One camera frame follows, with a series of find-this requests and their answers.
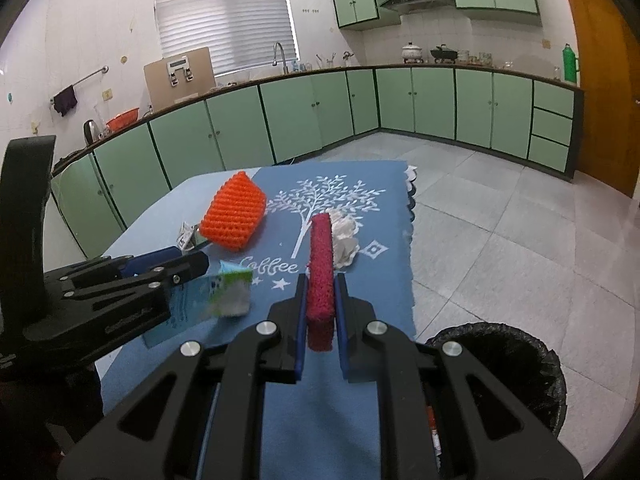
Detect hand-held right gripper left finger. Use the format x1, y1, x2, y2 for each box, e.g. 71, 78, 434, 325
56, 274, 308, 480

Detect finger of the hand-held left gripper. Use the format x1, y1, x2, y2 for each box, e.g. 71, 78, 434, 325
125, 251, 210, 293
120, 246, 183, 278

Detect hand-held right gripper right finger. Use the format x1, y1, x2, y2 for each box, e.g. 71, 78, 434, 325
334, 274, 585, 480

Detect light blue plastic packet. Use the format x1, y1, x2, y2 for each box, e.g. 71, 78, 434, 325
143, 259, 254, 348

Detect dark red cloth strip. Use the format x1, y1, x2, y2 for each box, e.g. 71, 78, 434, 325
306, 213, 335, 352

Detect orange knitted sponge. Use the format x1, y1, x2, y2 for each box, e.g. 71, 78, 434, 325
200, 171, 267, 252

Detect black trash bin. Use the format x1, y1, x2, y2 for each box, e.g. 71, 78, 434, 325
425, 322, 568, 461

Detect light blue tablecloth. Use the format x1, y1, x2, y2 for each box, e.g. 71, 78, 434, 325
95, 167, 261, 391

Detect white printed paper packet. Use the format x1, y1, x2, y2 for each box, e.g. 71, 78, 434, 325
177, 221, 211, 253

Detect crumpled white tissue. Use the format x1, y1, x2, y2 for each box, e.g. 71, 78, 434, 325
327, 210, 361, 270

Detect dark blue place mat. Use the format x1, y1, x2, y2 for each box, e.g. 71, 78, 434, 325
142, 160, 418, 480

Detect red plastic basin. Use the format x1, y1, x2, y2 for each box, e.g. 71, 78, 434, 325
105, 107, 140, 132

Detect dark purple cloth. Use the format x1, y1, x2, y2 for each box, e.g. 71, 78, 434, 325
52, 85, 80, 117

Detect cardboard box on counter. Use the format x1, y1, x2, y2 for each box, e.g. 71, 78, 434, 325
144, 46, 215, 108

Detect green base cabinets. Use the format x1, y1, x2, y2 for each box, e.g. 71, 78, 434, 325
50, 63, 586, 261

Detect white window blind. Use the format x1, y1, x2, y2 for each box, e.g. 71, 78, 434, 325
151, 0, 299, 78

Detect range hood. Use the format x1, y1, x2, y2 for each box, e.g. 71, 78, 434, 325
379, 0, 453, 11

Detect green thermos bottle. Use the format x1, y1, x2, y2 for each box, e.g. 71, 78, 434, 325
562, 43, 581, 83

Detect wooden door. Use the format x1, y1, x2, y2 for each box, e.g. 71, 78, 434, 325
560, 0, 640, 198

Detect metal towel rail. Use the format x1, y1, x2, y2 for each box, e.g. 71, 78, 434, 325
50, 66, 109, 106

